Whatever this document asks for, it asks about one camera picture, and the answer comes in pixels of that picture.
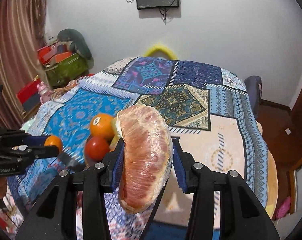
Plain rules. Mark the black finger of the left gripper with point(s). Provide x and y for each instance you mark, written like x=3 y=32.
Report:
x=40 y=152
x=34 y=140

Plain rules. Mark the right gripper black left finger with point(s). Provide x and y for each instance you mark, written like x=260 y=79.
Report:
x=53 y=216

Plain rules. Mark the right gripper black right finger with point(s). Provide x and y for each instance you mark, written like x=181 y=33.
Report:
x=241 y=214

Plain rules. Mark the small mandarin orange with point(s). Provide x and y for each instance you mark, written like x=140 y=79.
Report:
x=53 y=140

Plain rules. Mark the red tomato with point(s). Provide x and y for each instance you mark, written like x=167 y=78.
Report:
x=96 y=148

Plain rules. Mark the pomelo wedge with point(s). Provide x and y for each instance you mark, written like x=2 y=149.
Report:
x=148 y=156

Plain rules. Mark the pink slipper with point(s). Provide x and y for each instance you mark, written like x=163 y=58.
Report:
x=284 y=208

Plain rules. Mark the red box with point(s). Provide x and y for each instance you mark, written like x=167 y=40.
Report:
x=28 y=91

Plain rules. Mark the pink doll figure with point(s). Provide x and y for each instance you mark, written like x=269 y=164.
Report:
x=44 y=92

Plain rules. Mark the large orange with sticker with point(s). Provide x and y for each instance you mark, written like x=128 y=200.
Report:
x=101 y=126

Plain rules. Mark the green cardboard box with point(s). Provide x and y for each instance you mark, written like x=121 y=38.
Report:
x=60 y=74

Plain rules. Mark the dark green plush toy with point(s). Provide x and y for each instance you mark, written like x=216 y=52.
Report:
x=76 y=42

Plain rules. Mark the blue patchwork bedspread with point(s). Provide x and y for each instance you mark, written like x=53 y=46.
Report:
x=207 y=107

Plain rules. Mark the striped pink curtain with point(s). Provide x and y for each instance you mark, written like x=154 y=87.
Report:
x=21 y=35

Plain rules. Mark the brown wooden door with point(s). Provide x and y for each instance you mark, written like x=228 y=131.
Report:
x=301 y=134

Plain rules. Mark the dark blue chair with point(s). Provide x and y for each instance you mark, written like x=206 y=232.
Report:
x=254 y=90

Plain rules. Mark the yellow plush behind bed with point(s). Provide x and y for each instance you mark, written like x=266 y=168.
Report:
x=159 y=49

